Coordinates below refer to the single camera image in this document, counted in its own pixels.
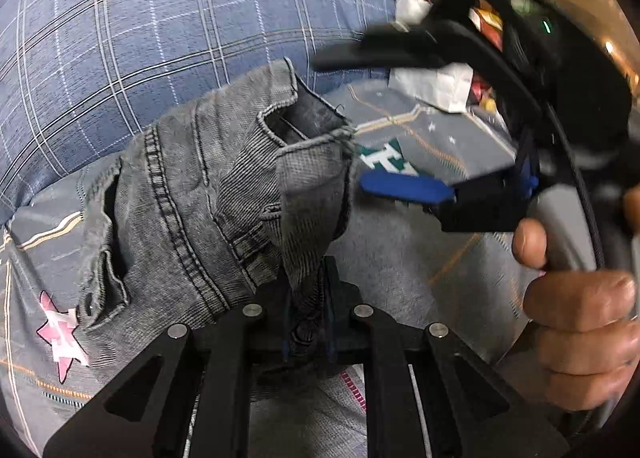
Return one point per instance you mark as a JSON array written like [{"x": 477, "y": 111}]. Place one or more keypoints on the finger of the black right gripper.
[
  {"x": 389, "y": 46},
  {"x": 405, "y": 188}
]

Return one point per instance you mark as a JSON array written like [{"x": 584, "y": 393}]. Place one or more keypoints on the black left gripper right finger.
[{"x": 428, "y": 395}]

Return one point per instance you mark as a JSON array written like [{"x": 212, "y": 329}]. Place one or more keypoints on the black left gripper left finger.
[{"x": 187, "y": 391}]

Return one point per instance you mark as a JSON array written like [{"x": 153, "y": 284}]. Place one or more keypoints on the grey denim pants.
[{"x": 226, "y": 193}]

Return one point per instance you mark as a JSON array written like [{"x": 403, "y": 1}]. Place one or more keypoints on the right hand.
[{"x": 586, "y": 346}]

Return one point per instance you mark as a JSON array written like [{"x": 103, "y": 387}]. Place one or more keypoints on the grey patterned bed sheet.
[{"x": 396, "y": 254}]

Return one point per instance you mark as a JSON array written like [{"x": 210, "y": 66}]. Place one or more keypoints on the blue plaid pillow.
[{"x": 79, "y": 78}]

